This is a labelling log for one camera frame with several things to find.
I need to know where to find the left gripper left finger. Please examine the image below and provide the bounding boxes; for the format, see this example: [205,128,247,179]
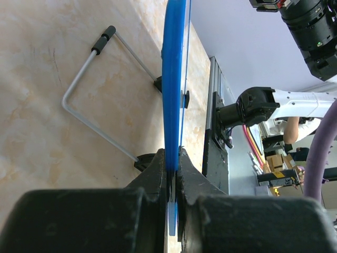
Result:
[1,149,167,252]

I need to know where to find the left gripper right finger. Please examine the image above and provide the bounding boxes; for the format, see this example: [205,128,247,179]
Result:
[176,149,336,252]

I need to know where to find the blue framed whiteboard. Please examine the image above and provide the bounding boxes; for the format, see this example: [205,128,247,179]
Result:
[62,0,192,237]

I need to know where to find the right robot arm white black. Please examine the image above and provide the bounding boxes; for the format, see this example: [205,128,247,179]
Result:
[211,1,336,149]

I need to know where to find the cardboard boxes in background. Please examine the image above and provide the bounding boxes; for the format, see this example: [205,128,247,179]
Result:
[257,154,305,197]

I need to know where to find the person in background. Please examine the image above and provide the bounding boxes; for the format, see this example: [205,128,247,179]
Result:
[265,116,321,162]

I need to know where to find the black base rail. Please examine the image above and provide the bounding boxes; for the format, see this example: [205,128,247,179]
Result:
[202,56,235,194]

